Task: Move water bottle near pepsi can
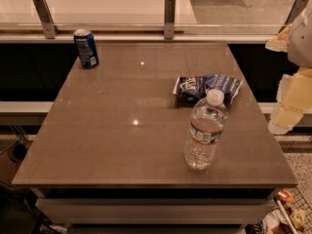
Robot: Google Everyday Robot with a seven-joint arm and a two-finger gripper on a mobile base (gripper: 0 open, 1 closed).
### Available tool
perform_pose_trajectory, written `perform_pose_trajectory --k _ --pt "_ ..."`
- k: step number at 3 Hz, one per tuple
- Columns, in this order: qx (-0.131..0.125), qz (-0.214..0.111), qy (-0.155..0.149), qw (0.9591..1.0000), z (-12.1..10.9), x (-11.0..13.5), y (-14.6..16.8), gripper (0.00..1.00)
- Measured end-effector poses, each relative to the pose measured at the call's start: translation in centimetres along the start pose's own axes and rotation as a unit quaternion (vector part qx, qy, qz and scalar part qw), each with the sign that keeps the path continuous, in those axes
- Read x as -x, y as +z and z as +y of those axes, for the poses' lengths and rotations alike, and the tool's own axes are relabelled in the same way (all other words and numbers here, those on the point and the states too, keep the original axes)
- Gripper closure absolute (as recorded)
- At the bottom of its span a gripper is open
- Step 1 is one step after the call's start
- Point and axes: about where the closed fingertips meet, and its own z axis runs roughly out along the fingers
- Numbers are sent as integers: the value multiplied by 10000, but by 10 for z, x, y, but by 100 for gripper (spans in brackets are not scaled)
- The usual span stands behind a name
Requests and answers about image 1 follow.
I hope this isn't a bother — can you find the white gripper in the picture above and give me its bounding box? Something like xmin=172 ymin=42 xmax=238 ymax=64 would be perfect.
xmin=265 ymin=7 xmax=312 ymax=135

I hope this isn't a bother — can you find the clear plastic water bottle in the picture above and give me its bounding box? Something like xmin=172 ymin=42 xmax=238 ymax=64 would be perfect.
xmin=184 ymin=89 xmax=228 ymax=171

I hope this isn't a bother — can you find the blue pepsi can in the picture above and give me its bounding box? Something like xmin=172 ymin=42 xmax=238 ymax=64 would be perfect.
xmin=74 ymin=29 xmax=99 ymax=68

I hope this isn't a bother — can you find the blue crumpled chip bag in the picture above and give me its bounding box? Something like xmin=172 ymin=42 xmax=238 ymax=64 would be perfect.
xmin=173 ymin=74 xmax=243 ymax=103

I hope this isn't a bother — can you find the glass railing panel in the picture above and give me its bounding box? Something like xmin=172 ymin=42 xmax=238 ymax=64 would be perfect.
xmin=0 ymin=0 xmax=294 ymax=34

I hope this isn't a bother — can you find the white drawer cabinet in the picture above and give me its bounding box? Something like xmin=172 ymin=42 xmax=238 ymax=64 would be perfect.
xmin=36 ymin=198 xmax=275 ymax=226

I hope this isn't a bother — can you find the right metal railing bracket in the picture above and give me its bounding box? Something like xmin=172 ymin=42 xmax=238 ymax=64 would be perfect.
xmin=280 ymin=0 xmax=309 ymax=31

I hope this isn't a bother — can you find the metal railing bracket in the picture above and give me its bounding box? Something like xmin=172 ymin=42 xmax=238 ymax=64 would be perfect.
xmin=280 ymin=0 xmax=309 ymax=31
xmin=164 ymin=0 xmax=176 ymax=40
xmin=32 ymin=0 xmax=58 ymax=39

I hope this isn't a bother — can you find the middle metal railing bracket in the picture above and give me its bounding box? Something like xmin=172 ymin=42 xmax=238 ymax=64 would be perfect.
xmin=164 ymin=0 xmax=176 ymax=40

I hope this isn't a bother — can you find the wire basket with snacks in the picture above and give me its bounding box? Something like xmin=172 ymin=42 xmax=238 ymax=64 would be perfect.
xmin=260 ymin=188 xmax=312 ymax=234

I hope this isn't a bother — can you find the left metal railing bracket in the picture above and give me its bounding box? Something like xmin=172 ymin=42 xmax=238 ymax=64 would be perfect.
xmin=32 ymin=0 xmax=58 ymax=39

